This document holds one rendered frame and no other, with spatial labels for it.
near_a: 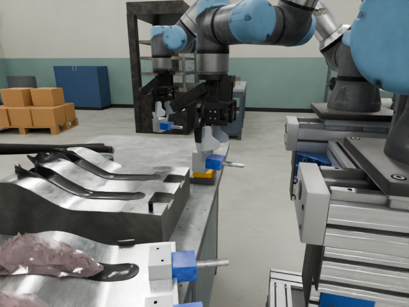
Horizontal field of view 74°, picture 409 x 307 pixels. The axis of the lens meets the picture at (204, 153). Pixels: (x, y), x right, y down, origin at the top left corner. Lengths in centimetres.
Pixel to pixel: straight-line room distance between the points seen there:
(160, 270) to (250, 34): 42
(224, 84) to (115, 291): 46
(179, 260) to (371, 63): 38
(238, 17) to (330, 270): 45
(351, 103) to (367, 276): 54
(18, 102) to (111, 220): 527
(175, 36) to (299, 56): 632
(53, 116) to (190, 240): 480
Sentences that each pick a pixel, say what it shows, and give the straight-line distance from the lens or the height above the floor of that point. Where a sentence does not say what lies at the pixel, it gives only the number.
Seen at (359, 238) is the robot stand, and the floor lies 93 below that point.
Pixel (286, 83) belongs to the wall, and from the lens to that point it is 713.
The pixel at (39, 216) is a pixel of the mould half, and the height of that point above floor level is 86.
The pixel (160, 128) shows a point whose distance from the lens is 114.
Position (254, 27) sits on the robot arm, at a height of 123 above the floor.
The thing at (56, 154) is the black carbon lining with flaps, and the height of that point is 95.
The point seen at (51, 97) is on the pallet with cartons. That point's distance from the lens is 552.
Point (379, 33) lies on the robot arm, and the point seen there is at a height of 120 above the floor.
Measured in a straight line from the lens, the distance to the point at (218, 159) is 68.
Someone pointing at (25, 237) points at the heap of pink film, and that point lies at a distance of 50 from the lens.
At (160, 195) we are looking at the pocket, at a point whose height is 88.
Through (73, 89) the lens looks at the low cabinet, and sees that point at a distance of 796.
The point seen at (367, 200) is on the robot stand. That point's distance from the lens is 47.
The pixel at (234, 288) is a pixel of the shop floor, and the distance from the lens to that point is 168.
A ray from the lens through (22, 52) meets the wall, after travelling 947.
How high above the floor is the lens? 117
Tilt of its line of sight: 18 degrees down
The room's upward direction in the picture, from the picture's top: straight up
